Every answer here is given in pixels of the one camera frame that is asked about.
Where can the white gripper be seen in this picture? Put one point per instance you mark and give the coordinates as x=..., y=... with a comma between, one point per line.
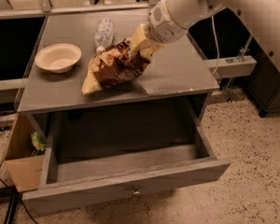
x=164, y=24

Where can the brown chip bag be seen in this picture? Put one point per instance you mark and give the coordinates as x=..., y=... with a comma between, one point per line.
x=114, y=66

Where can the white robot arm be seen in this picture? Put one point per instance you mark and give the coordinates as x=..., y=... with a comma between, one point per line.
x=260, y=17

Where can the grey cabinet counter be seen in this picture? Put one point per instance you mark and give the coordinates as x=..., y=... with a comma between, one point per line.
x=176, y=70

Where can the grey open top drawer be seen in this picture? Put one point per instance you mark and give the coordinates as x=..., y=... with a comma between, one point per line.
x=112, y=150

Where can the clear plastic water bottle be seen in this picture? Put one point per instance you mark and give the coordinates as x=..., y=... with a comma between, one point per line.
x=104, y=35

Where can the white paper bowl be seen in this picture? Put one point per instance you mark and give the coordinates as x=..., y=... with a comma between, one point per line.
x=58, y=58

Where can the green snack packet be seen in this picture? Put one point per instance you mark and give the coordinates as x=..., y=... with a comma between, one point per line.
x=37, y=142

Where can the cardboard box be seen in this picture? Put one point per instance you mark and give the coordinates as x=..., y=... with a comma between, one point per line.
x=24, y=168

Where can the metal railing frame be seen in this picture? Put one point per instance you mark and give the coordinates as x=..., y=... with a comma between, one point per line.
x=84, y=3

